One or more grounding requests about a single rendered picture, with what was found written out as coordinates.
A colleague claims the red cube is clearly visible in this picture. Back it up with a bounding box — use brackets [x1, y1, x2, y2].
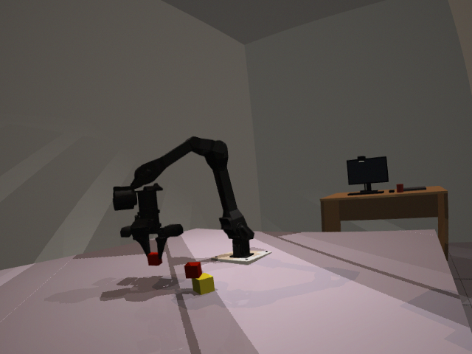
[147, 252, 162, 266]
[184, 262, 202, 279]

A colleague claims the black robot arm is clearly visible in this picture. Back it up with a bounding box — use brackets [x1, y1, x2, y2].
[113, 136, 254, 258]

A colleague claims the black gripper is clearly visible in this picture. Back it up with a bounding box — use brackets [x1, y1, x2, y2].
[120, 206, 183, 259]

